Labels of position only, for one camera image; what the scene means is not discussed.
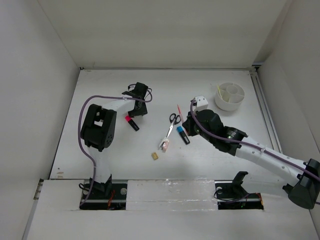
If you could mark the pink pen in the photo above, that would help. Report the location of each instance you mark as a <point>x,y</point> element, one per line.
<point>180,113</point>

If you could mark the blue black highlighter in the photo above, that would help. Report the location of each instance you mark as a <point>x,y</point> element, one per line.
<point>183,135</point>

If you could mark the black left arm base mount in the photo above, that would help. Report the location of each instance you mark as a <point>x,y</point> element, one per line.
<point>110,196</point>

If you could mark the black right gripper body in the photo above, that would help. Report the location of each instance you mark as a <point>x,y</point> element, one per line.
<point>198,131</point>

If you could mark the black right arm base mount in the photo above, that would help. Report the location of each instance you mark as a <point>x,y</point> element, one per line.
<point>230,195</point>

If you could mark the yellow pen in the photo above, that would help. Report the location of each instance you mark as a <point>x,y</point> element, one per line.
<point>220,92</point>

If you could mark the small yellow eraser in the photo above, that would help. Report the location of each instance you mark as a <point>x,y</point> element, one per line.
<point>154,156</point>

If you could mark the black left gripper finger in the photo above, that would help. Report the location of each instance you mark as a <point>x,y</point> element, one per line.
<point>143,110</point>
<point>133,113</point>

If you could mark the black handled scissors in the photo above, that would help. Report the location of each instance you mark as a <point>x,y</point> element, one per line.
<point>174,120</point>

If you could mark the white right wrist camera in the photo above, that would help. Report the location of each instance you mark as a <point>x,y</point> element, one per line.
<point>199,103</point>

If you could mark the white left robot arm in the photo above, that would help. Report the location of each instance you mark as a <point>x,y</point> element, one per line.
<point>96,131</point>

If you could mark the aluminium rail right side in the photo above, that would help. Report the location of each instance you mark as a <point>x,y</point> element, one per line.
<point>266,114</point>

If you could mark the white round compartment container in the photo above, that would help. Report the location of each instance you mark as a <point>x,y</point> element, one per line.
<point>233,97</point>

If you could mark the pink black highlighter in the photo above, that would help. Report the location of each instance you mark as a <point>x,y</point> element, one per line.
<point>131,122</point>

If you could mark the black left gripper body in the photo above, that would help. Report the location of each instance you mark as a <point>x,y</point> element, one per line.
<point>138,111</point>

